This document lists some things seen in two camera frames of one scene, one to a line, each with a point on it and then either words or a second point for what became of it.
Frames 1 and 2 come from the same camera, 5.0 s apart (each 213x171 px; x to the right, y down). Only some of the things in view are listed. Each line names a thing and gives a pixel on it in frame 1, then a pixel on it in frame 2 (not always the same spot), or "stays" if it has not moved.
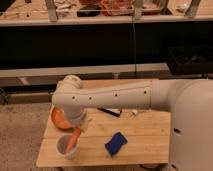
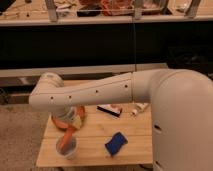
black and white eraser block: [115, 112] stays
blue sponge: [115, 143] stays
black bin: [190, 60] stays
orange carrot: [75, 135] -> [66, 138]
